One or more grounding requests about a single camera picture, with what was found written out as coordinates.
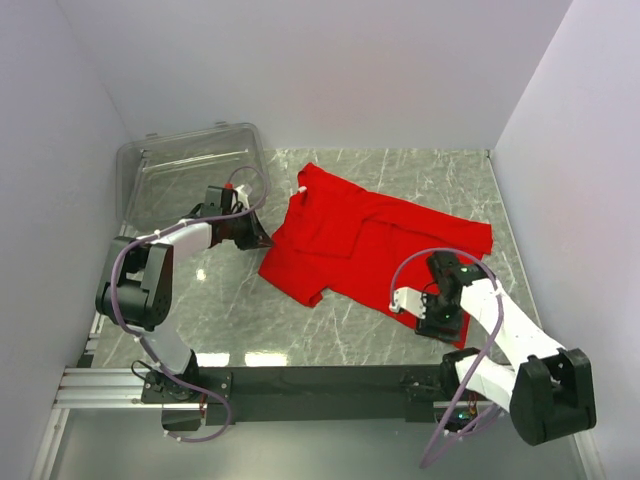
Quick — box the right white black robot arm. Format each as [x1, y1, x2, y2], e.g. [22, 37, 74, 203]
[426, 251, 596, 445]

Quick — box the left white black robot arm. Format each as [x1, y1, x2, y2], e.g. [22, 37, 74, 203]
[95, 183, 273, 402]

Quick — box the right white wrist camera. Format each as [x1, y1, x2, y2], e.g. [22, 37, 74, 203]
[389, 287, 427, 319]

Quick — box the red t shirt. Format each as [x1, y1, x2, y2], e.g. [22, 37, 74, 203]
[257, 162, 495, 350]

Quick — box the right aluminium side rail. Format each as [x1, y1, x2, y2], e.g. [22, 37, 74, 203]
[574, 431, 607, 480]

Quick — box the clear plastic storage bin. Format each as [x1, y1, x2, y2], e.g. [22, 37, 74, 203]
[116, 122, 270, 233]

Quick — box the aluminium extrusion frame rail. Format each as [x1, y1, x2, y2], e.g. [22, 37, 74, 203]
[52, 365, 584, 411]

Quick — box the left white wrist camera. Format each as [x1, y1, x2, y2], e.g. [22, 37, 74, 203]
[225, 183, 253, 213]

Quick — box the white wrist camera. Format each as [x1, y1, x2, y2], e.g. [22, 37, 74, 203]
[389, 287, 427, 319]
[225, 183, 253, 213]

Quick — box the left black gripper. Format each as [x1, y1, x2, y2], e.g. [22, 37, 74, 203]
[223, 204, 274, 250]

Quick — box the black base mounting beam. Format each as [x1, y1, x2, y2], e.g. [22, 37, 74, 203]
[140, 364, 499, 430]

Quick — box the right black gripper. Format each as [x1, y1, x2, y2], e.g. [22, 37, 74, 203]
[414, 290, 464, 344]

